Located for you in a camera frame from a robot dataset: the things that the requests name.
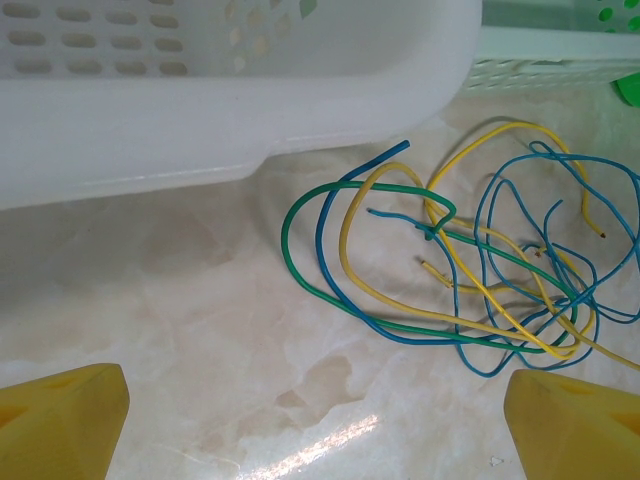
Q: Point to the pale green plastic basket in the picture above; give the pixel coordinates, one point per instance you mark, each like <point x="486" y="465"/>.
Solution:
<point x="540" y="50"/>

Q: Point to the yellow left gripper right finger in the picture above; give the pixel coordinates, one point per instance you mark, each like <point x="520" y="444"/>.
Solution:
<point x="580" y="435"/>

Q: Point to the bright green plastic basket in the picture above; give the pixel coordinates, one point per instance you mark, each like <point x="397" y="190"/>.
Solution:
<point x="631" y="90"/>

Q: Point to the white plastic basket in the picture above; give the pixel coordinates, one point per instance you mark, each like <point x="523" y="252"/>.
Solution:
<point x="200" y="125"/>

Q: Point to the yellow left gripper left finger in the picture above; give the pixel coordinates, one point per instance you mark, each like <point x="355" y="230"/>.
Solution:
<point x="55" y="430"/>

